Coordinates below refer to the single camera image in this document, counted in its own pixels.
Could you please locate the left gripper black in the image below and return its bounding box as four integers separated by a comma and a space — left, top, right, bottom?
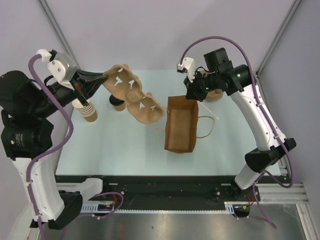
32, 66, 109, 115

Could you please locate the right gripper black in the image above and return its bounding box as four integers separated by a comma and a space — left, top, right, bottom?
183, 69, 219, 103

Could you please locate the black plastic cup lid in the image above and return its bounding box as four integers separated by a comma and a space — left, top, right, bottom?
109, 95, 124, 106

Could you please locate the stack of paper cups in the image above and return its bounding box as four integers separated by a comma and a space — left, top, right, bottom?
72, 98, 98, 123

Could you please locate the green brown paper bag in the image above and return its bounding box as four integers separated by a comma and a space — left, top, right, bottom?
162, 95, 213, 154

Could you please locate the brown pulp cup carrier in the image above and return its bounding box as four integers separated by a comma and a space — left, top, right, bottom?
103, 64, 166, 124
199, 70, 224, 102

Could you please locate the single brown paper cup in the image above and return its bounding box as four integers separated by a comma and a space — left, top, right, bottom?
113, 103, 126, 112

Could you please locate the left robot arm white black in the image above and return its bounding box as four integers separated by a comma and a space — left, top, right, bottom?
0, 70, 108, 162

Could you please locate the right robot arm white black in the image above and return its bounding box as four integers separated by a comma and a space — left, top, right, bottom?
177, 48, 297, 201

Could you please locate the white wrapped straw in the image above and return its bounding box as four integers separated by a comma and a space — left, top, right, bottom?
198, 102, 219, 120

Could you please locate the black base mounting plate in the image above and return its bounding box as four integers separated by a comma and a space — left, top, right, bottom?
56, 174, 292, 211

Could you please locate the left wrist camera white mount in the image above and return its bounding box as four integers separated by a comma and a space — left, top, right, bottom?
37, 49, 78, 90

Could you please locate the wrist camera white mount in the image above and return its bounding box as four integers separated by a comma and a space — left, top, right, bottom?
176, 57, 196, 83
37, 49, 78, 90

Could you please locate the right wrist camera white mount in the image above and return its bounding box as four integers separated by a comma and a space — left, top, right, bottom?
176, 57, 196, 83

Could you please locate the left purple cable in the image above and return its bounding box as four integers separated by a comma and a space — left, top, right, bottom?
26, 55, 125, 240

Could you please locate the purple cable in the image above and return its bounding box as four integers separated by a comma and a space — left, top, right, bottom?
26, 55, 125, 240
179, 36, 296, 230

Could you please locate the left aluminium frame post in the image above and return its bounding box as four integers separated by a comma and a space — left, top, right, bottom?
36, 0, 77, 64

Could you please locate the aluminium frame post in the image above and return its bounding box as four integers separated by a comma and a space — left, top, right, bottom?
257, 0, 304, 75
36, 0, 77, 64

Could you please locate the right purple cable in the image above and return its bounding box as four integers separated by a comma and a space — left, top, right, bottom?
179, 36, 296, 230

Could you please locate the white slotted cable duct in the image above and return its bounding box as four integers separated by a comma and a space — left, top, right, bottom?
81, 202, 266, 215

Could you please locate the aluminium rail bottom right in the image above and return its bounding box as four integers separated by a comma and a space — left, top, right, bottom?
257, 183, 309, 204

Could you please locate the right aluminium frame post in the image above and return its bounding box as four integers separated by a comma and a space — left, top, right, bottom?
257, 0, 304, 75

